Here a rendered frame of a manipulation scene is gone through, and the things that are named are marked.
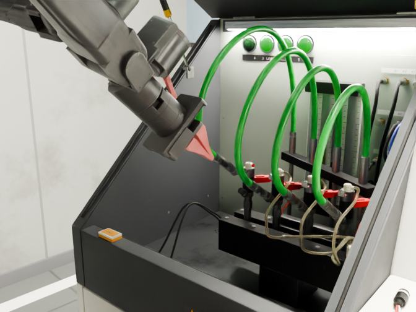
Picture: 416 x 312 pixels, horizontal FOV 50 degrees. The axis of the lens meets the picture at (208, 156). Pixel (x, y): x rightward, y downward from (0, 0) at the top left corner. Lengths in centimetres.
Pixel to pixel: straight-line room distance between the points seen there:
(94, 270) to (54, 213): 177
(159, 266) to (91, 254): 24
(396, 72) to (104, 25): 80
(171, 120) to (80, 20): 21
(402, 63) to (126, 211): 77
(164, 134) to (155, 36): 14
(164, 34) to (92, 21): 15
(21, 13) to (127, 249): 52
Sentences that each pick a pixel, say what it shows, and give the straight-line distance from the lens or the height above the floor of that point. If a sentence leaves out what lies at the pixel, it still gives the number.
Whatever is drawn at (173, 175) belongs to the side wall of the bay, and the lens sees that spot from 131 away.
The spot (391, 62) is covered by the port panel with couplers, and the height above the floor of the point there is 134.
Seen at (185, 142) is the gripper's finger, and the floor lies 126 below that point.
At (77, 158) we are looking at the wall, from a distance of 288.
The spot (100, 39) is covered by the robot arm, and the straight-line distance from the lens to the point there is 52.
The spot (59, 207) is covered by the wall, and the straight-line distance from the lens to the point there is 291.
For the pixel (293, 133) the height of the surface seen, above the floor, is 116.
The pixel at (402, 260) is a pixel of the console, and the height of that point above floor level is 101.
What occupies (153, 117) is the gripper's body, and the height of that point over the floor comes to 130.
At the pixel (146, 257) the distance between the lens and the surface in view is 98.
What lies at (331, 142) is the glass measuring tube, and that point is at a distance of 123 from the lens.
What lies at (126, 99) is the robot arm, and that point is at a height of 132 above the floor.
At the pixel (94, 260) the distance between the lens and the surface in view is 114.
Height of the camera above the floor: 141
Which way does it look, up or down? 15 degrees down
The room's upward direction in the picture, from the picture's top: straight up
